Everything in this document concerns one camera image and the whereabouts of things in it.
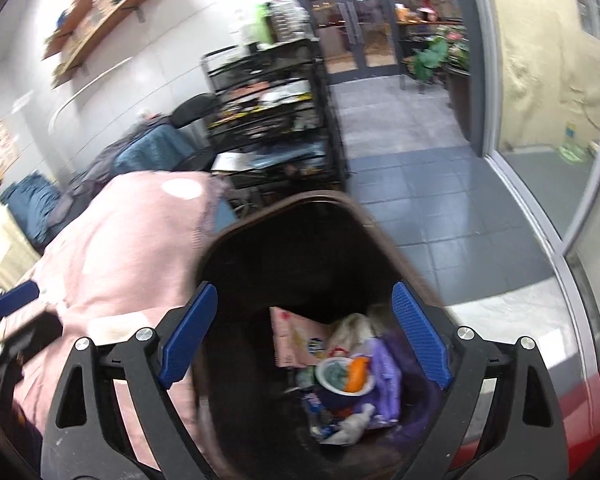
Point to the grey blue jacket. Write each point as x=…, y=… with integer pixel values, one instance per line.
x=152, y=144

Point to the dark brown trash bin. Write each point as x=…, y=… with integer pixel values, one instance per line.
x=321, y=256

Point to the crumpled white tissue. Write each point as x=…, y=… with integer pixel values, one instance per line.
x=352, y=428

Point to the blue silver foil wrapper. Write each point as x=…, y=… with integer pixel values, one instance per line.
x=322, y=423

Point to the potted green plant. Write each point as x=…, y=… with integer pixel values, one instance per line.
x=448, y=48

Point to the pink spotted blanket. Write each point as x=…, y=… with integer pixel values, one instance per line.
x=122, y=265

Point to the plastic bottle outside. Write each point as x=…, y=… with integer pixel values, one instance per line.
x=571, y=150

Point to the glass double door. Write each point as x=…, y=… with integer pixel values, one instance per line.
x=357, y=38

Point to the black office chair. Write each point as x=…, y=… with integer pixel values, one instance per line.
x=196, y=110

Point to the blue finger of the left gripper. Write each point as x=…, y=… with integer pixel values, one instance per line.
x=18, y=297

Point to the lower wooden wall shelf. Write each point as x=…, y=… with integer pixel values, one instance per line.
x=66, y=70

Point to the orange peel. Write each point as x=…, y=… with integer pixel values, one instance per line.
x=357, y=374

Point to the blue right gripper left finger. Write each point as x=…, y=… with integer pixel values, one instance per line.
x=182, y=331

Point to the pink snack wrapper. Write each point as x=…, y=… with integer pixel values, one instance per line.
x=298, y=341

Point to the blue clothes pile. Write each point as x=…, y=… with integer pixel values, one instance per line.
x=30, y=201

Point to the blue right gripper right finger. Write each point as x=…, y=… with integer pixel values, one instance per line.
x=427, y=345

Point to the wooden wall shelf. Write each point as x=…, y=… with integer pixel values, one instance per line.
x=66, y=26
x=66, y=70

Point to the white red plastic bag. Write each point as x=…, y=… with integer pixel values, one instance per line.
x=353, y=336

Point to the upper wooden wall shelf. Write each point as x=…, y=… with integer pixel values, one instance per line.
x=66, y=26

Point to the black wire shelf rack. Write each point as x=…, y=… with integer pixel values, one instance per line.
x=274, y=123

